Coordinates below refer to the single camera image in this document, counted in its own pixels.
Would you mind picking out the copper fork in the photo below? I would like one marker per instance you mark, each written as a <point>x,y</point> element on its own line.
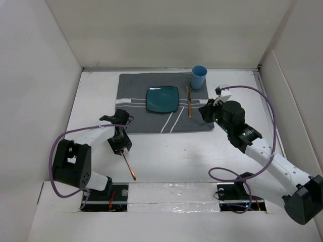
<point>129,167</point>

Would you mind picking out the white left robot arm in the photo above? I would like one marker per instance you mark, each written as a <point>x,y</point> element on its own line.
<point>70,161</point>

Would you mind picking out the copper knife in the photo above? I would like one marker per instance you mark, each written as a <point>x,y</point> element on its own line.
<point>189,102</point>

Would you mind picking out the blue plastic cup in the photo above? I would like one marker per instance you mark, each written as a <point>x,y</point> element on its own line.
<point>198,77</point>

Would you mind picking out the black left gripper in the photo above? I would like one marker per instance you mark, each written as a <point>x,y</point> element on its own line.
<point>117,147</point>

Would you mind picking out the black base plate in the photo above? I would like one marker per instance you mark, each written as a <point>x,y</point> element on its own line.
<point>234,197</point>
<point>116,200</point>

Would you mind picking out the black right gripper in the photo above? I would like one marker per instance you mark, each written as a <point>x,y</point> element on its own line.
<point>207,110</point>

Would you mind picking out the teal square plate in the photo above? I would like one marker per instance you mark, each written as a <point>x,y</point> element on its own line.
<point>162,99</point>

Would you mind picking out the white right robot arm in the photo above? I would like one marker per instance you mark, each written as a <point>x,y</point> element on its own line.
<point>301,196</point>

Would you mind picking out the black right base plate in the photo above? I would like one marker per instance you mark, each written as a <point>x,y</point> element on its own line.
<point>234,197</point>

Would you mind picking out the grey striped placemat cloth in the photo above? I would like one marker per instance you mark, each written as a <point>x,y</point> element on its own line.
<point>131,97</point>

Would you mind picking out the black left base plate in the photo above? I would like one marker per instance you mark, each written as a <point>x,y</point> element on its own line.
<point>116,200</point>

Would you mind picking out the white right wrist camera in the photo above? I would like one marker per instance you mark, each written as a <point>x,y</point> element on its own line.
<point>223,94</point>

